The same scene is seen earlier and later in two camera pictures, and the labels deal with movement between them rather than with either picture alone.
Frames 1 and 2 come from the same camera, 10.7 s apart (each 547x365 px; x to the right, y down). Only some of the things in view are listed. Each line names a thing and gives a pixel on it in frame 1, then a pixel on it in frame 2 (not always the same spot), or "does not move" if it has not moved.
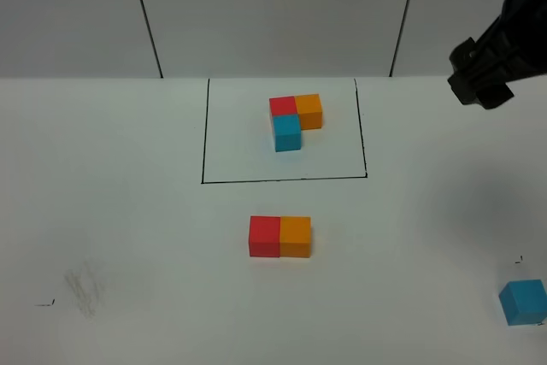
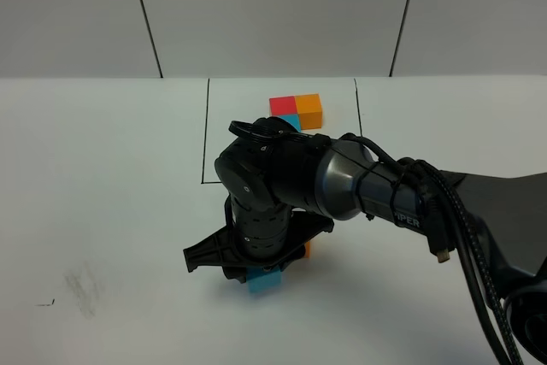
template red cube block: [282, 105] does not move
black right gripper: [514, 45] to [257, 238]
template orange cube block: [309, 109] does not move
